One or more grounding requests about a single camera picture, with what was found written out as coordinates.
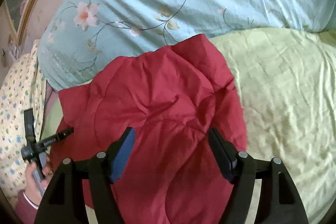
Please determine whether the red quilted puffer garment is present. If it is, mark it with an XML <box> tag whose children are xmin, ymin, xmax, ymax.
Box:
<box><xmin>51</xmin><ymin>34</ymin><xmax>247</xmax><ymax>223</ymax></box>

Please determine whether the maroon sleeve forearm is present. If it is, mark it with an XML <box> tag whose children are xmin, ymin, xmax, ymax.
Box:
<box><xmin>14</xmin><ymin>190</ymin><xmax>39</xmax><ymax>224</ymax></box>

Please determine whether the person's left hand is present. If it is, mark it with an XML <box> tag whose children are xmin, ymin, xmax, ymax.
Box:
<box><xmin>25</xmin><ymin>155</ymin><xmax>53</xmax><ymax>206</ymax></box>

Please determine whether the yellow patterned pillow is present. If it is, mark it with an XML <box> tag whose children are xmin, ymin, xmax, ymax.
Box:
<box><xmin>0</xmin><ymin>40</ymin><xmax>46</xmax><ymax>207</ymax></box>

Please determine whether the light green bed sheet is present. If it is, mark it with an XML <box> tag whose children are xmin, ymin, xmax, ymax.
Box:
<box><xmin>40</xmin><ymin>27</ymin><xmax>336</xmax><ymax>224</ymax></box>

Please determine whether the light blue floral duvet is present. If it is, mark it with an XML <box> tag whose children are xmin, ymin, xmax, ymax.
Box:
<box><xmin>38</xmin><ymin>0</ymin><xmax>335</xmax><ymax>90</ymax></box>

